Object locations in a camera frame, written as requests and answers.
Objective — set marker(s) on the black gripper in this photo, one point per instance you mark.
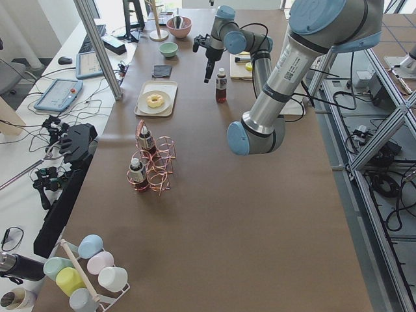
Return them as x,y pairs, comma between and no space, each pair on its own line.
212,54

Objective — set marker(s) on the tea bottle from rack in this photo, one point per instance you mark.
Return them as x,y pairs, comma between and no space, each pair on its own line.
221,86

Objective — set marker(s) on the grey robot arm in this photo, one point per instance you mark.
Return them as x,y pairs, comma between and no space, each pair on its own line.
314,29
226,35

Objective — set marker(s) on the beige rabbit tray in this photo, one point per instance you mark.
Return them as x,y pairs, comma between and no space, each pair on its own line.
170,87

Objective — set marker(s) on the tea bottle rear in rack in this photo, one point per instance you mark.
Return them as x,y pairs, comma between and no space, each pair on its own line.
146,141

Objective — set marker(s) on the tea bottle in rack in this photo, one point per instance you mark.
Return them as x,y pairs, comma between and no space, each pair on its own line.
137,175
146,141

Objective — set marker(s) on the tea bottle right in rack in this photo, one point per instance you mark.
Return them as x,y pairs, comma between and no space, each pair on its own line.
137,175

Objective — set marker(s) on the bamboo cutting board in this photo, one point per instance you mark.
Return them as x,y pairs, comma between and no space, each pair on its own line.
238,70

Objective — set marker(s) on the pink bowl with ice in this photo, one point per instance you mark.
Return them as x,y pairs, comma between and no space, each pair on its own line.
180,33

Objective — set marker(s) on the green bowl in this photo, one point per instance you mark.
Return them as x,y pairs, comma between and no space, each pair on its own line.
168,49

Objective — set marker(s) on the grey folded cloth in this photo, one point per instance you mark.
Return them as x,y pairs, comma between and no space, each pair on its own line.
162,71

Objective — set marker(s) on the wooden stand with round base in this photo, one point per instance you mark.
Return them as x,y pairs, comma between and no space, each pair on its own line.
158,35

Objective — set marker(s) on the glazed donut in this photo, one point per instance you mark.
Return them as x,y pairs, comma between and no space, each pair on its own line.
155,100

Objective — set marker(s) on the white plate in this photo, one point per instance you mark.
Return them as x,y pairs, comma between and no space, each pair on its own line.
143,107

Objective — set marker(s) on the blue teach pendant far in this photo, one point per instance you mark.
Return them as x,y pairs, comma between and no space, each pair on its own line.
87,66

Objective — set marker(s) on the blue teach pendant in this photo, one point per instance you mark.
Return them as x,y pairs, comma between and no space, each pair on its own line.
87,66
59,95

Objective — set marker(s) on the black keyboard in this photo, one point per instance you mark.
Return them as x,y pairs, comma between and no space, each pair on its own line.
87,46

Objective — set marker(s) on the black computer mouse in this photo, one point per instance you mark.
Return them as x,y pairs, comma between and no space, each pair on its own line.
65,60

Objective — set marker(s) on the blue teach pendant near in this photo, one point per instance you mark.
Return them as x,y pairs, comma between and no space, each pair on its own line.
59,95

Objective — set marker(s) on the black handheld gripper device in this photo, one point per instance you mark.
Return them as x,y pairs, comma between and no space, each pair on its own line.
59,193

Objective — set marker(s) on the blue cup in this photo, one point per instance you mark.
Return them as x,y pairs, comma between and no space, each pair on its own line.
91,245

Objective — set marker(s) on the pink cup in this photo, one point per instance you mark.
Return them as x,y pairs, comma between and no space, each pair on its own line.
100,261

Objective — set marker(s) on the white cup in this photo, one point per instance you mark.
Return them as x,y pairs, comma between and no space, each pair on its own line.
113,278

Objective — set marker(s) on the mint green cup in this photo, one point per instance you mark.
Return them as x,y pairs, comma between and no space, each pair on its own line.
54,265

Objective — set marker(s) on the yellow cup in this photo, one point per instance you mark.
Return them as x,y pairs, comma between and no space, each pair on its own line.
69,280

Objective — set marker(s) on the grey cup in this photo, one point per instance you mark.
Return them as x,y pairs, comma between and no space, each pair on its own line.
81,301

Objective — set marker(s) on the black thermos bottle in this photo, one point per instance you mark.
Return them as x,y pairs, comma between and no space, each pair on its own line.
17,268

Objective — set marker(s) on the paper cup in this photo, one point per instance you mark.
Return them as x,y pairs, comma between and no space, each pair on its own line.
18,298

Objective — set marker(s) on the copper wire bottle rack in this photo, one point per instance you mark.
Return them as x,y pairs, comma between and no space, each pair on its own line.
159,166

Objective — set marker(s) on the aluminium camera post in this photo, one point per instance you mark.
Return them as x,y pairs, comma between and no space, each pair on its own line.
85,14

